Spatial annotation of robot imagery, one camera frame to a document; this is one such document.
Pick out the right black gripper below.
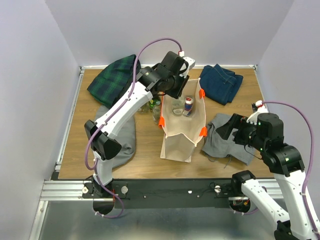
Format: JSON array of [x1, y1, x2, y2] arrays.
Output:
[[215, 111, 267, 151]]

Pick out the left grey cloth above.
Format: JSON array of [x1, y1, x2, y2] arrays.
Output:
[[91, 116, 136, 172]]

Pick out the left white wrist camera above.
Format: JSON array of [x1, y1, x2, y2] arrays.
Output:
[[178, 51, 196, 77]]

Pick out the clear bottle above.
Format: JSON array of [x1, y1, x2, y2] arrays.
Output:
[[137, 101, 150, 114], [171, 96, 185, 116], [152, 105, 161, 125]]

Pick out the right grey shorts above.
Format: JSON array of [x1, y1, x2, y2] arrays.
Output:
[[201, 113, 256, 166]]

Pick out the aluminium frame rail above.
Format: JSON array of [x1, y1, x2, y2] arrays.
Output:
[[27, 66, 91, 240]]

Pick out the clear bottle back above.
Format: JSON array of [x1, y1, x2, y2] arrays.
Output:
[[171, 96, 185, 116]]

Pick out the blue denim jeans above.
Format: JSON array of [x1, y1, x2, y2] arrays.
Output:
[[199, 64, 244, 105]]

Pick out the red soda can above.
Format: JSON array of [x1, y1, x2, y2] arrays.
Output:
[[183, 96, 195, 117]]

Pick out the beige canvas tote bag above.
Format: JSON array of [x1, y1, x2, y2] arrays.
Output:
[[158, 79, 208, 163]]

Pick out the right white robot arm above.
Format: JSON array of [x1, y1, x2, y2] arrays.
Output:
[[216, 112, 320, 240]]

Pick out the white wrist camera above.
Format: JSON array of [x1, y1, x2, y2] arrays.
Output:
[[178, 51, 196, 77], [246, 100, 269, 125]]

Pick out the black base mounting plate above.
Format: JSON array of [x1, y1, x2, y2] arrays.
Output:
[[82, 178, 252, 213]]

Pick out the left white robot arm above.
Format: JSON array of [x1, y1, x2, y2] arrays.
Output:
[[84, 51, 196, 198]]

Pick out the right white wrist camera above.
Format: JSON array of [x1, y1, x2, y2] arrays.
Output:
[[246, 100, 269, 125]]

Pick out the green plaid cloth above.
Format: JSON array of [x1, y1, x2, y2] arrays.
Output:
[[87, 54, 136, 108]]

